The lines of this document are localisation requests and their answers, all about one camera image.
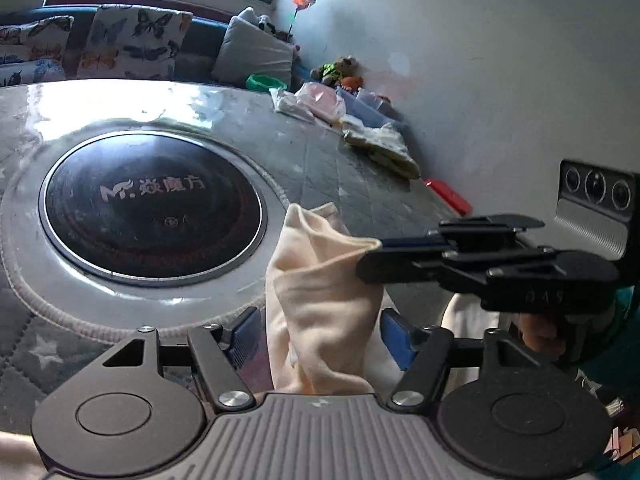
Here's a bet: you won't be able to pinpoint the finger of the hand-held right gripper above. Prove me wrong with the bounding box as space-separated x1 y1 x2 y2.
382 214 547 253
356 245 622 313

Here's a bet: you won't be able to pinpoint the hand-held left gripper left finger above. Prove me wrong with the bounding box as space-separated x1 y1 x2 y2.
102 307 264 415

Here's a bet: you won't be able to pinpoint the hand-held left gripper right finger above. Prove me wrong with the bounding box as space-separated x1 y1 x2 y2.
379 308 557 410

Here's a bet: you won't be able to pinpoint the cream cloth garment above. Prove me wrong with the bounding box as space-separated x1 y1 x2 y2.
264 202 387 397

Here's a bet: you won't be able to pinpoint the person's right hand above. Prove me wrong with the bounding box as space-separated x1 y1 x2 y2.
517 311 568 360

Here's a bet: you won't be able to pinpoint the red flat object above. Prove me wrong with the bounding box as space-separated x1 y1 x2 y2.
423 178 474 218

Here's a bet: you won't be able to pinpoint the pale yellow folded cloth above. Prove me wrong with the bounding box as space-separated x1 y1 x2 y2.
342 116 422 181

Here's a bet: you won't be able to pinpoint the blue plastic box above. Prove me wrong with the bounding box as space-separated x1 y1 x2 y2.
336 85 407 131

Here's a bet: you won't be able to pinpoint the round black induction cooktop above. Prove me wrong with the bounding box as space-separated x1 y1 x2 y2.
39 130 269 284

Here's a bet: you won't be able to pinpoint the pink cloth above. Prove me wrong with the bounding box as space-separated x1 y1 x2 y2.
295 82 348 125

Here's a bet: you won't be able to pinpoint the white folded cloth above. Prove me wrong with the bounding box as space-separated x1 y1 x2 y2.
270 87 317 125

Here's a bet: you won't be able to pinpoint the brown and green stuffed toys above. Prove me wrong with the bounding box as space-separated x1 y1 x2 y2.
310 55 366 92

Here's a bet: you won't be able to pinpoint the green bowl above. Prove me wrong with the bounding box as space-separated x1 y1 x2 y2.
246 73 287 93

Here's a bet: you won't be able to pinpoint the grey pillow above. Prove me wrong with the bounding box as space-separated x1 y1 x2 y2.
211 16 296 88

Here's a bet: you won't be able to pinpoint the colourful pinwheel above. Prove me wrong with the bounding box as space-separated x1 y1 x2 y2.
287 0 322 41

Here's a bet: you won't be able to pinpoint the white and black plush toy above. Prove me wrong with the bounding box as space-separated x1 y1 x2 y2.
238 7 277 37

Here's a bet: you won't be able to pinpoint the blue sofa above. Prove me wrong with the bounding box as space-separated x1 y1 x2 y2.
0 5 313 87

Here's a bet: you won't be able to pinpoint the butterfly print cushion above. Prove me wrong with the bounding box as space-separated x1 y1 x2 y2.
75 4 194 81
0 15 75 62
0 57 67 87

